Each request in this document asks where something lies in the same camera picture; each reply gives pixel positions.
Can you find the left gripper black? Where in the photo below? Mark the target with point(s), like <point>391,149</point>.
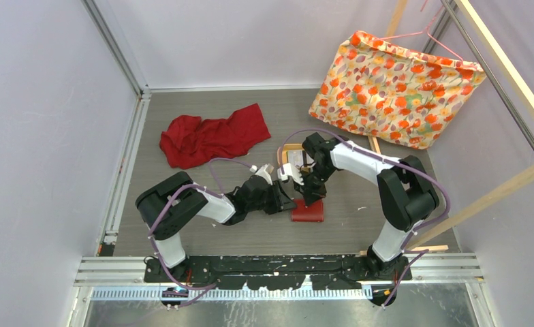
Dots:
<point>281,201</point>

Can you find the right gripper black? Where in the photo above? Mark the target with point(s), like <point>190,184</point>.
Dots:
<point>310,193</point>

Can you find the yellow oval tray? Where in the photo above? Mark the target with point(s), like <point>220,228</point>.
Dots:
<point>282,157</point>

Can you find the pink clothes hanger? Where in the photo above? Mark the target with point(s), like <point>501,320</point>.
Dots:
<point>435,24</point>

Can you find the red cloth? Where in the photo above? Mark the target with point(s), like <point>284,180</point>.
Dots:
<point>191,141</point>

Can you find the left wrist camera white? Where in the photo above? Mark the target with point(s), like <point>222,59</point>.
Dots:
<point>264,171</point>

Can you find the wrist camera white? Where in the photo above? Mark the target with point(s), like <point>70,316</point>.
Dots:
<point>264,171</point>
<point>287,172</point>

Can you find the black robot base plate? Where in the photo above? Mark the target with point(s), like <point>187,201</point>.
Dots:
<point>275,272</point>

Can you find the white numbered card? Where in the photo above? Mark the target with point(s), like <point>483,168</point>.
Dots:
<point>296,157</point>

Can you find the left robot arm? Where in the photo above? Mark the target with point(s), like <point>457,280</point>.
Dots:
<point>171,204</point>

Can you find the floral fabric bag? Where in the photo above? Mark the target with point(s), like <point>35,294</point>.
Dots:
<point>405,97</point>

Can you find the wooden frame rack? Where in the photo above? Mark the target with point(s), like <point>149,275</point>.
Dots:
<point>485,158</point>

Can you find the red card holder wallet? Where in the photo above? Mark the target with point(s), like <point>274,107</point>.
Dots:
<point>303,213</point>

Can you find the aluminium frame rail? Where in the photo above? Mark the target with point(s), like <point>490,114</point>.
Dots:
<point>122,278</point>

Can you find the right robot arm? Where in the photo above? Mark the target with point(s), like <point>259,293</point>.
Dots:
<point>406,197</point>

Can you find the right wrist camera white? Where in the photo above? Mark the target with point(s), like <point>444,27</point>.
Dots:
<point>287,172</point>

